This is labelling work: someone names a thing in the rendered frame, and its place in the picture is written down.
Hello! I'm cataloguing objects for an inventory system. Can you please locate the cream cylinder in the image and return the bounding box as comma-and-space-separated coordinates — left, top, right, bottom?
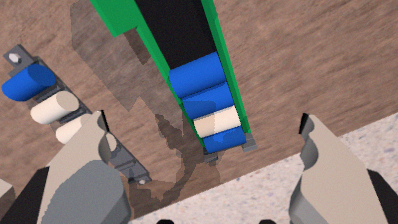
56, 114, 91, 144
106, 133, 117, 151
31, 91, 79, 125
193, 106, 241, 138

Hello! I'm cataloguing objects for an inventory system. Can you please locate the blue cylinder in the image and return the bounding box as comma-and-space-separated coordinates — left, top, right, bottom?
203, 126, 247, 153
169, 51, 226, 98
2, 64, 56, 102
182, 82, 234, 120

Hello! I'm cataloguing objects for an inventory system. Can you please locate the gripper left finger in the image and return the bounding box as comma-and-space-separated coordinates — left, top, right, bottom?
0, 110, 132, 224

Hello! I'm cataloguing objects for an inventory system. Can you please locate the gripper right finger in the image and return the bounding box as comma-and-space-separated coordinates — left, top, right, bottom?
288, 113, 398, 224

